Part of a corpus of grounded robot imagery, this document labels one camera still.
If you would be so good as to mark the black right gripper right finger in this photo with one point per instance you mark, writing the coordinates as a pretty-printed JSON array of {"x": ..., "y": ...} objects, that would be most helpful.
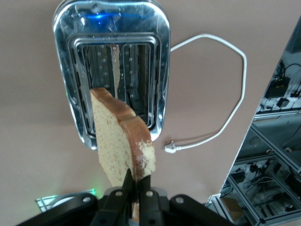
[{"x": 150, "y": 207}]

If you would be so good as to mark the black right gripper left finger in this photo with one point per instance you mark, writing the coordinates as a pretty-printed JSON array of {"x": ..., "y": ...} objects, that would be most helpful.
[{"x": 115, "y": 207}]

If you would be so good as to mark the bread slice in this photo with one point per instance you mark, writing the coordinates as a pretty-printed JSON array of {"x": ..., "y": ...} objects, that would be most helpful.
[{"x": 110, "y": 141}]

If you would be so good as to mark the cream and chrome toaster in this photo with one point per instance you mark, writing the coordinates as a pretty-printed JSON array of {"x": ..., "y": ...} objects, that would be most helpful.
[{"x": 110, "y": 21}]

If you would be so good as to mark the brown cardboard box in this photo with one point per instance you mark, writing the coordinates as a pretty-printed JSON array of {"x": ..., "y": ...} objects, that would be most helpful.
[{"x": 231, "y": 208}]

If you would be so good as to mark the brown table cover sheet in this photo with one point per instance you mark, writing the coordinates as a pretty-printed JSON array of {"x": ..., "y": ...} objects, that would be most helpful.
[{"x": 35, "y": 117}]

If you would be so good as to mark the aluminium extrusion frame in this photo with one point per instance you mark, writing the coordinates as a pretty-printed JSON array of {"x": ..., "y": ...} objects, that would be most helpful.
[{"x": 277, "y": 115}]

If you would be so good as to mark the black network switch box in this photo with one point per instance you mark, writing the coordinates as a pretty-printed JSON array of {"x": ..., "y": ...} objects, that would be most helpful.
[{"x": 277, "y": 90}]

